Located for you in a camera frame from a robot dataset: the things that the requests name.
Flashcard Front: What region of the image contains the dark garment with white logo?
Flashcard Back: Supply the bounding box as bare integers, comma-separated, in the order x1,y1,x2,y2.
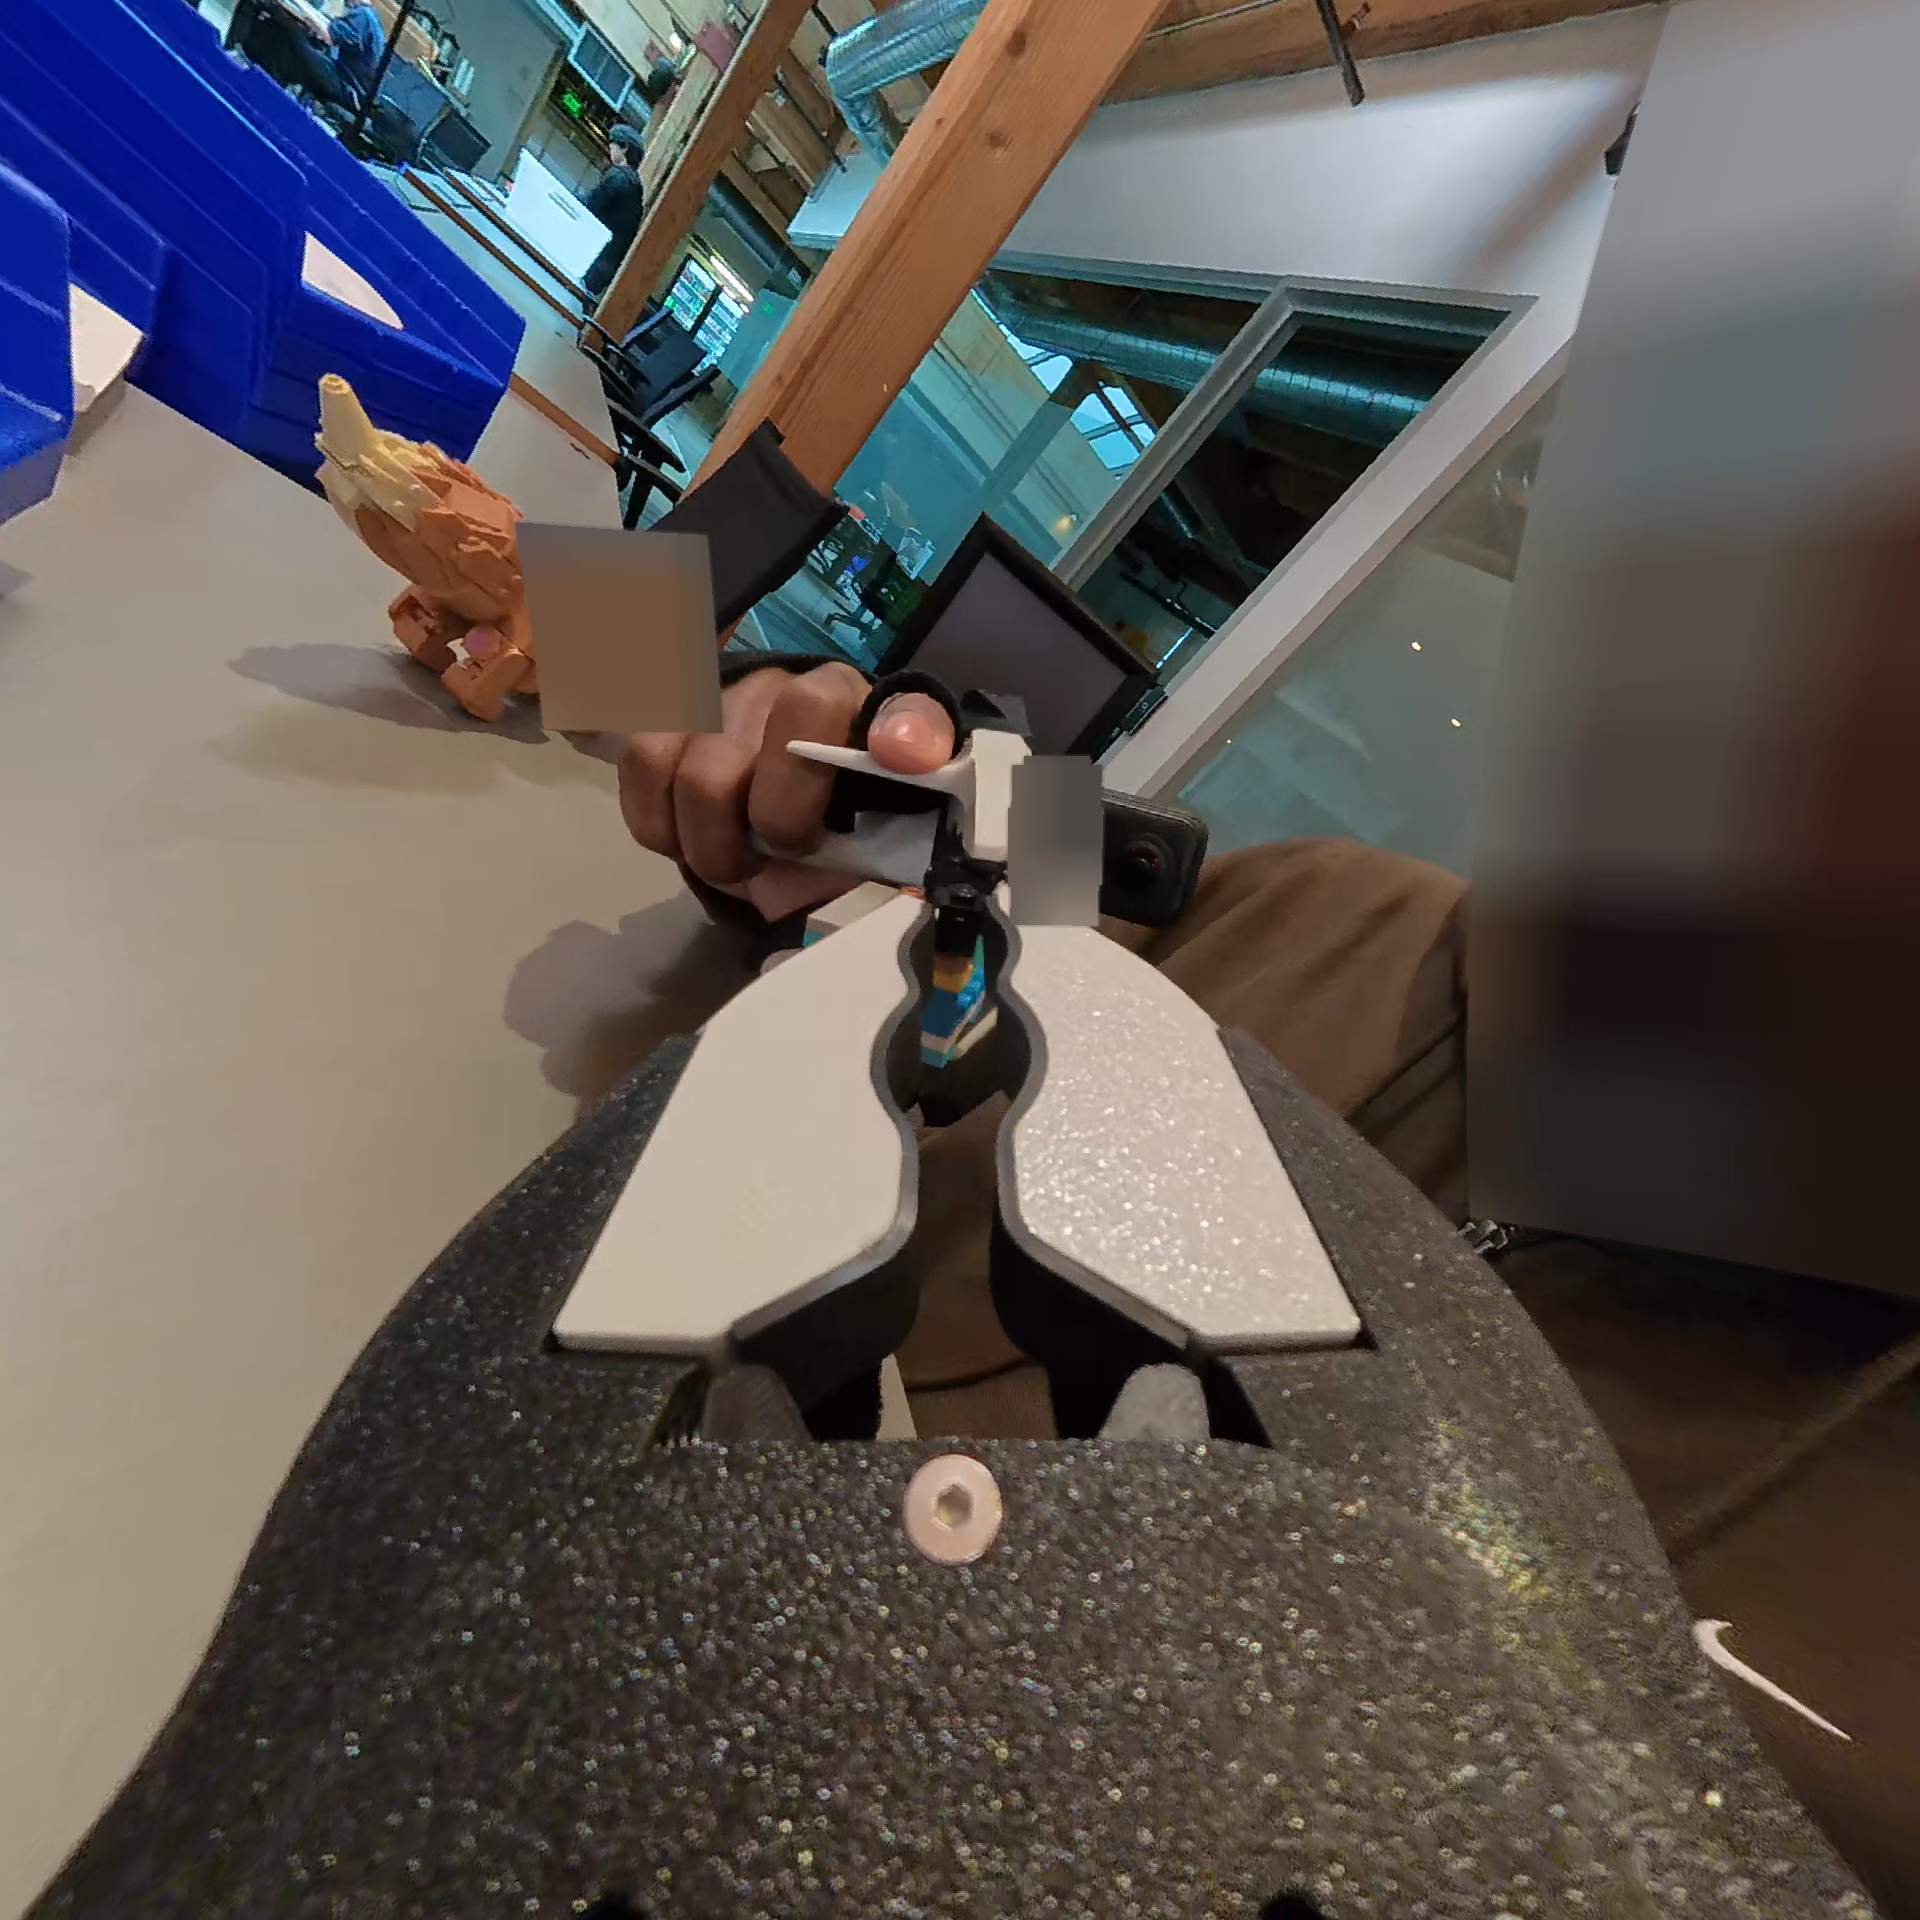
1650,1560,1920,1920

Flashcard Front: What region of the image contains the spiral metal duct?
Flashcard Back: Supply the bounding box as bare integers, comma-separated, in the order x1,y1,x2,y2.
824,0,1051,94
990,282,1442,437

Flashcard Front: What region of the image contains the multicoloured toy brick block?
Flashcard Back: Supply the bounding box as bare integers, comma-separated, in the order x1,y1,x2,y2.
917,943,1003,1069

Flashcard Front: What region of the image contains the black office chair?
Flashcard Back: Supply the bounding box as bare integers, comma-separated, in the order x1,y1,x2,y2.
577,300,727,524

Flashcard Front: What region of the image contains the wooden post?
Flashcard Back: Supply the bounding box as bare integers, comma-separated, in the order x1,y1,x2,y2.
591,0,821,346
682,0,1173,503

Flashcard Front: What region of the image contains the blue plastic bin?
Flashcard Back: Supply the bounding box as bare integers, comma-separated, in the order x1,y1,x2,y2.
0,0,525,449
0,157,79,524

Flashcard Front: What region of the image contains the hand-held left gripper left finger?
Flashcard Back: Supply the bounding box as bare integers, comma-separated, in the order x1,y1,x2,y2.
550,896,924,1363

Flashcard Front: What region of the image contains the person's right hand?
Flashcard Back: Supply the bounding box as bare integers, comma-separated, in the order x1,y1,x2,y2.
616,660,971,919

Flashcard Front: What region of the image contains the white cabinet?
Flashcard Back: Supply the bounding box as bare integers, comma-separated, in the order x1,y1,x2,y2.
506,149,616,286

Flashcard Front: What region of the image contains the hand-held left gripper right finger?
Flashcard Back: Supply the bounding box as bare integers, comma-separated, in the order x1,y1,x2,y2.
993,912,1370,1357

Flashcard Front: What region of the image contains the orange toy brick animal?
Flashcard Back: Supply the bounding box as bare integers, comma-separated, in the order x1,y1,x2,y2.
314,371,543,725

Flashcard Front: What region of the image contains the glass partition frame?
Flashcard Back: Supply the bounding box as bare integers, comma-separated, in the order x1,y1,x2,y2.
984,249,1547,804

